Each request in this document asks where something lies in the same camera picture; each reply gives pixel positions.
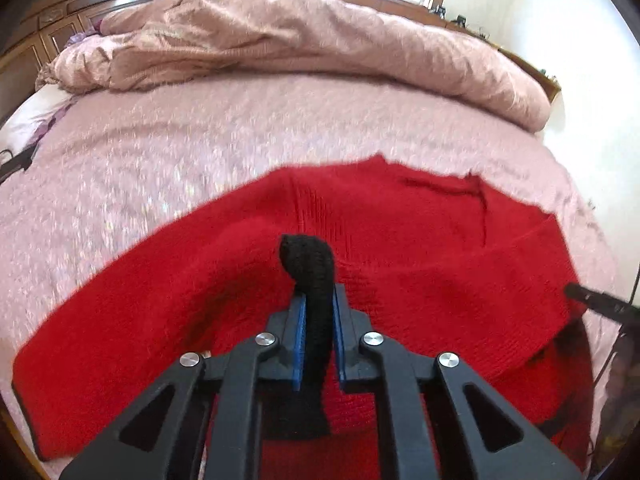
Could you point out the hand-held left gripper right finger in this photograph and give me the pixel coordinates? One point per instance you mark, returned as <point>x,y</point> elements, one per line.
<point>341,340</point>

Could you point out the pink quilted duvet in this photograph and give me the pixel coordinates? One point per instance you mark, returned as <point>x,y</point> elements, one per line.
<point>300,35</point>

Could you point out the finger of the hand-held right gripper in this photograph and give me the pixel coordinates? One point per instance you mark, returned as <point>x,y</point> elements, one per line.
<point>597,302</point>

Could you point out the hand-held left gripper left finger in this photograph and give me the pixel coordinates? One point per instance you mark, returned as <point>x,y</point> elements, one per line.
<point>299,340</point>

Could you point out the pink floral bed sheet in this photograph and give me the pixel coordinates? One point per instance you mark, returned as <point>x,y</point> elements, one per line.
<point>150,150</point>

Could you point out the red knit sweater black trim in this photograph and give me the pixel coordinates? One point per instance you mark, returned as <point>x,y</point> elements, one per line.
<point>200,270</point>

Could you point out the white purple pillow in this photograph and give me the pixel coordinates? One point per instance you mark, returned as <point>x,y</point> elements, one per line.
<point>25,120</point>

